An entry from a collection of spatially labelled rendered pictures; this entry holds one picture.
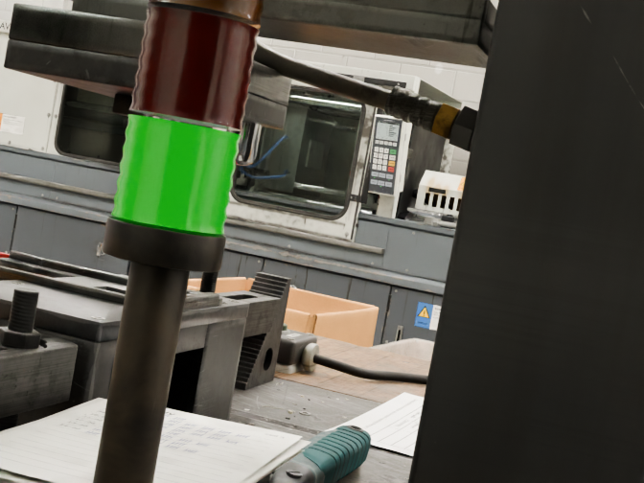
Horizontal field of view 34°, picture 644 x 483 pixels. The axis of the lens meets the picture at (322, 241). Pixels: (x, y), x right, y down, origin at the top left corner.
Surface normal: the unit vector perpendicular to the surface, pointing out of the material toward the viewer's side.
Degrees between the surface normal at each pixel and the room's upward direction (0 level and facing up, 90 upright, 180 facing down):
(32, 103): 90
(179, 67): 104
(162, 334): 90
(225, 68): 76
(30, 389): 90
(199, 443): 1
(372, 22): 90
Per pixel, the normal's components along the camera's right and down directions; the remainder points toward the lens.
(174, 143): -0.04, 0.29
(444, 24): -0.31, 0.00
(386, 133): -0.56, 0.07
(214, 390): 0.94, 0.18
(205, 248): 0.75, 0.17
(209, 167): 0.55, 0.39
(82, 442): 0.17, -0.98
